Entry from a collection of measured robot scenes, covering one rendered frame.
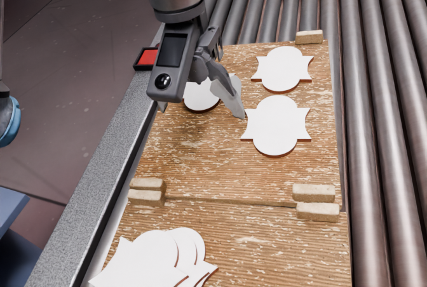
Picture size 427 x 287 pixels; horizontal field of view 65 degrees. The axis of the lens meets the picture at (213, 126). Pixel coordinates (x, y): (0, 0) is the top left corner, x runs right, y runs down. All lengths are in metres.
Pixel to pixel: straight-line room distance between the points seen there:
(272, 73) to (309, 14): 0.26
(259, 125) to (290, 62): 0.18
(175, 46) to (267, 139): 0.23
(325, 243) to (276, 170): 0.14
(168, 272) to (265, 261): 0.13
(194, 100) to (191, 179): 0.18
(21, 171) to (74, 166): 0.34
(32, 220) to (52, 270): 1.40
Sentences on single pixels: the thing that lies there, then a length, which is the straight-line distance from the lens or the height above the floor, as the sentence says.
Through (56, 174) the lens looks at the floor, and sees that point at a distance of 2.13.
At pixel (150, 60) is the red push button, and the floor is 0.93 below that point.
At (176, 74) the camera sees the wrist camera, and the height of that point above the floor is 1.14.
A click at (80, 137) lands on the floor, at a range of 2.23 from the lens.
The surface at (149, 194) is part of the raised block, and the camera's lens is 0.56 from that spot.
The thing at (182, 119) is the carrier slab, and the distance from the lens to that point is 0.67.
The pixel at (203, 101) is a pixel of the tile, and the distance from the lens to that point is 0.68.
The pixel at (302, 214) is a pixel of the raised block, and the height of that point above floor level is 0.95.
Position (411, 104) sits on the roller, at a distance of 0.71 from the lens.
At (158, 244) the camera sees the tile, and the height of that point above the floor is 0.97.
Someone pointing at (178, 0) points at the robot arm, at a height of 1.21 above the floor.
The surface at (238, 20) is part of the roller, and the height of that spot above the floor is 0.91.
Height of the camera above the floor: 1.41
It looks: 48 degrees down
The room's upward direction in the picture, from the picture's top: 17 degrees counter-clockwise
